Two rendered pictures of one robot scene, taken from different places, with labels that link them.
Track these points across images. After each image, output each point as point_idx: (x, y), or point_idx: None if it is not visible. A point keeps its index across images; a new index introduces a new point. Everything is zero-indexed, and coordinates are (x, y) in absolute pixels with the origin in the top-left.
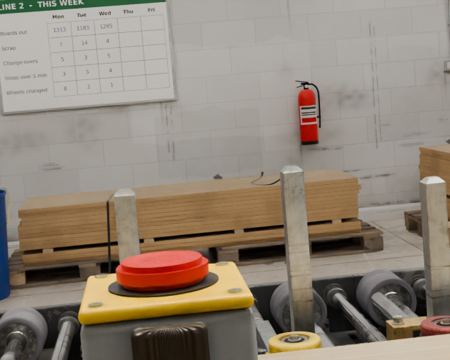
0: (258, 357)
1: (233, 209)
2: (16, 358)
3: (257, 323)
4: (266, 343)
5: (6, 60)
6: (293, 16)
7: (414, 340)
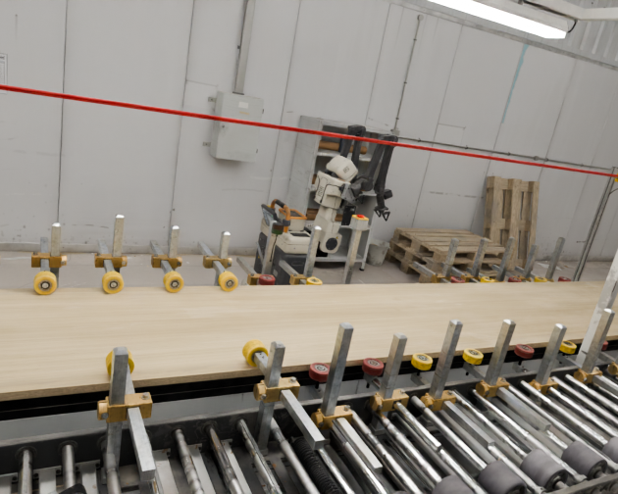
0: (426, 351)
1: None
2: (580, 427)
3: (490, 438)
4: (463, 414)
5: None
6: None
7: (380, 355)
